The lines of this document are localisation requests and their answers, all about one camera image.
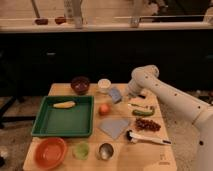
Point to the red-brown object on shelf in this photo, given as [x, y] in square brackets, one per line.
[60, 20]

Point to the green plastic tray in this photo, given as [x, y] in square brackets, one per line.
[76, 121]

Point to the yellow banana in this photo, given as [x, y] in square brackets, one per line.
[64, 105]

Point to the orange plastic bowl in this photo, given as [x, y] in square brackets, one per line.
[50, 153]

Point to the dark red bowl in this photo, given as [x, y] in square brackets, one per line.
[80, 85]

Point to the black eraser block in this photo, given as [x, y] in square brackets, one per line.
[141, 96]

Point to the red object on shelf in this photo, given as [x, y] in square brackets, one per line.
[41, 21]

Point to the grey-blue sponge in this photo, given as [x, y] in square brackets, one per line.
[115, 95]

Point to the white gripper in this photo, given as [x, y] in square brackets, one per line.
[132, 90]

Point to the metal cup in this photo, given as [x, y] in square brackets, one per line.
[106, 151]

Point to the green cucumber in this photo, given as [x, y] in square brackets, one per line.
[143, 113]

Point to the small green-handled utensil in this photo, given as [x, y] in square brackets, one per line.
[136, 105]

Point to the grey folded cloth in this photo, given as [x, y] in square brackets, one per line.
[114, 127]

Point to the orange tomato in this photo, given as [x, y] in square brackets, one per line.
[104, 109]

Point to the black white brush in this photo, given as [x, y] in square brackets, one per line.
[134, 137]

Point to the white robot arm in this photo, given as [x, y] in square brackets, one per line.
[198, 112]

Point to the green plastic cup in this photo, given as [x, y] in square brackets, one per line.
[81, 151]

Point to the white cup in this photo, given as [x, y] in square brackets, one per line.
[104, 85]

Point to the red grapes bunch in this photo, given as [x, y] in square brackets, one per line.
[147, 125]

